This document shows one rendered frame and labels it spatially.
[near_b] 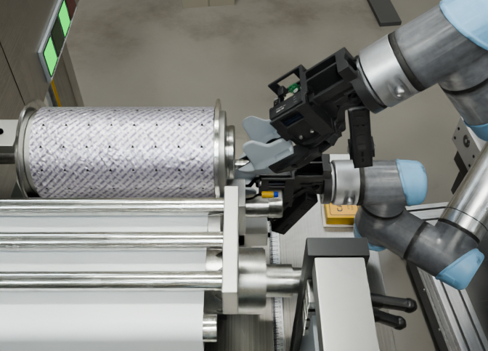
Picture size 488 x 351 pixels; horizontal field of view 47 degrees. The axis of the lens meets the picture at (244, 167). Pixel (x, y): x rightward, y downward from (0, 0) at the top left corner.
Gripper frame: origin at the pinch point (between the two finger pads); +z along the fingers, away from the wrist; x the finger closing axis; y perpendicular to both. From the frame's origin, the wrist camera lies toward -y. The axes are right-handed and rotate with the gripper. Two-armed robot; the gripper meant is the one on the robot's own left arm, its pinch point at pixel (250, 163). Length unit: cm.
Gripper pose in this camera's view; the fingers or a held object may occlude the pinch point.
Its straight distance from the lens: 76.3
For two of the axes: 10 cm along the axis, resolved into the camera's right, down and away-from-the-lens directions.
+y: -6.4, -5.1, -5.8
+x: 0.0, 7.5, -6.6
